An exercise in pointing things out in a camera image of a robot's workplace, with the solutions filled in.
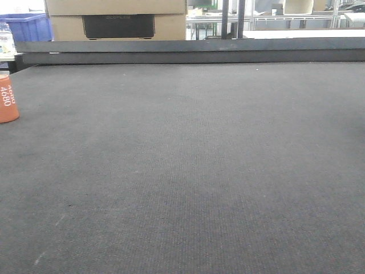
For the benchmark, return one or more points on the lower cardboard box with window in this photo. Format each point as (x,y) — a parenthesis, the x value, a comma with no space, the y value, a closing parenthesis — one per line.
(167,28)

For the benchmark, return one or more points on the black vertical pole left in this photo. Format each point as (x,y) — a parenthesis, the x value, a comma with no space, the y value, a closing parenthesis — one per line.
(225,9)

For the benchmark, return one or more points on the black vertical pole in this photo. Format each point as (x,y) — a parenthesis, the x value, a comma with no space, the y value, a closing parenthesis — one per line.
(241,18)
(225,9)

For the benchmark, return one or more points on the black vertical pole right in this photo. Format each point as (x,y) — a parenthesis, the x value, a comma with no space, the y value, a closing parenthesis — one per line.
(241,18)

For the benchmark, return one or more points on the upper cardboard box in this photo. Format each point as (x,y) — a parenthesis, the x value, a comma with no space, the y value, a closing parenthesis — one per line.
(101,7)

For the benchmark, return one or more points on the blue plastic crate in background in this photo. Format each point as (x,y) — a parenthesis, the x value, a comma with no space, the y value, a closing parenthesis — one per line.
(29,27)

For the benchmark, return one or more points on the clear plastic bottle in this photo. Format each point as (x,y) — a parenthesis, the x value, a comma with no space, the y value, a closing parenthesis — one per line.
(7,41)

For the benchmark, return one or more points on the dark grey table edge rail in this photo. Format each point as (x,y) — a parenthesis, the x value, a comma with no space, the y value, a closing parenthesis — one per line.
(246,50)

